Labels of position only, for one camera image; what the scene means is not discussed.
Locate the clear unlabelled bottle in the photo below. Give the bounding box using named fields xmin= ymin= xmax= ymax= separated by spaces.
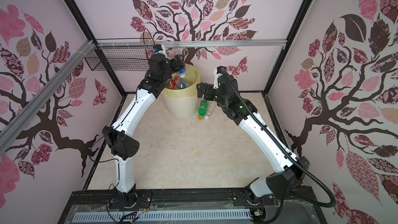
xmin=204 ymin=102 xmax=216 ymax=120

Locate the green bottle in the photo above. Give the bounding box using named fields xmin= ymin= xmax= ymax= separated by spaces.
xmin=198 ymin=100 xmax=208 ymax=120

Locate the red yellow label bottle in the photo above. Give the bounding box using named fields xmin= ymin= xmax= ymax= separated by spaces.
xmin=166 ymin=76 xmax=179 ymax=90

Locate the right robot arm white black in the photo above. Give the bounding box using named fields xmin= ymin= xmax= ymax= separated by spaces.
xmin=197 ymin=74 xmax=310 ymax=198

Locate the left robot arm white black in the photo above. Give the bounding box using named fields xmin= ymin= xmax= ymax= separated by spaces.
xmin=102 ymin=52 xmax=186 ymax=197

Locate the yellow plastic bin liner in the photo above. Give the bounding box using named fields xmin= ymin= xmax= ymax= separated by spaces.
xmin=161 ymin=64 xmax=201 ymax=99

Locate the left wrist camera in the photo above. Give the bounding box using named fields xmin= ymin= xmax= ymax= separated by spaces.
xmin=153 ymin=44 xmax=167 ymax=56

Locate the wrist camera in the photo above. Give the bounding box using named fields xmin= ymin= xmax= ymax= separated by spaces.
xmin=153 ymin=44 xmax=167 ymax=56
xmin=213 ymin=66 xmax=226 ymax=89

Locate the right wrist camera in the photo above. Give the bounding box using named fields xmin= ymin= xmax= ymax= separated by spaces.
xmin=213 ymin=66 xmax=226 ymax=89

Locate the black wire mesh basket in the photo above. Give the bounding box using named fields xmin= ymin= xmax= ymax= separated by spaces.
xmin=85 ymin=38 xmax=155 ymax=72

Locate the aluminium rail back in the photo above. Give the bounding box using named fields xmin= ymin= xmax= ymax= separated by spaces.
xmin=96 ymin=39 xmax=287 ymax=48

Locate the aluminium rail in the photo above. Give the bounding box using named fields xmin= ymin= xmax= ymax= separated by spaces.
xmin=1 ymin=40 xmax=95 ymax=154
xmin=96 ymin=39 xmax=287 ymax=48

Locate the white slotted cable duct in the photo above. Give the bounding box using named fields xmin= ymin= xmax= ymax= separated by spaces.
xmin=70 ymin=209 xmax=251 ymax=224

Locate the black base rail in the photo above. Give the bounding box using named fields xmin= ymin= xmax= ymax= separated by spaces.
xmin=58 ymin=186 xmax=326 ymax=224

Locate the black corrugated cable conduit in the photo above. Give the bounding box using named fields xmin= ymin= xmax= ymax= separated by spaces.
xmin=219 ymin=66 xmax=337 ymax=208

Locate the aluminium rail left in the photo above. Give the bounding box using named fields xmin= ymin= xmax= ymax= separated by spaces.
xmin=1 ymin=40 xmax=95 ymax=154

